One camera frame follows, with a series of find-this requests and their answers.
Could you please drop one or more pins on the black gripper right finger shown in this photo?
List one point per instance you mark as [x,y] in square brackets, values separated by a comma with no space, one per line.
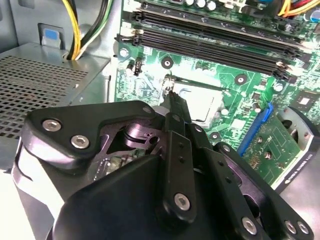
[215,160]

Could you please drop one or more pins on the silver CPU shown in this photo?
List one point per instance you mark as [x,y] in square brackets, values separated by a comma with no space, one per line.
[202,105]

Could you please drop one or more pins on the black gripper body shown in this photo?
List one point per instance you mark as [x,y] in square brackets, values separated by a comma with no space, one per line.
[112,212]

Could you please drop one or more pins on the metal socket cover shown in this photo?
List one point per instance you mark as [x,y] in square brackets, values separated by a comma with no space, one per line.
[179,86]

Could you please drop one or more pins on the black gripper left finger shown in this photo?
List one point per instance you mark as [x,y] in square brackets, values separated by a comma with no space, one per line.
[65,132]

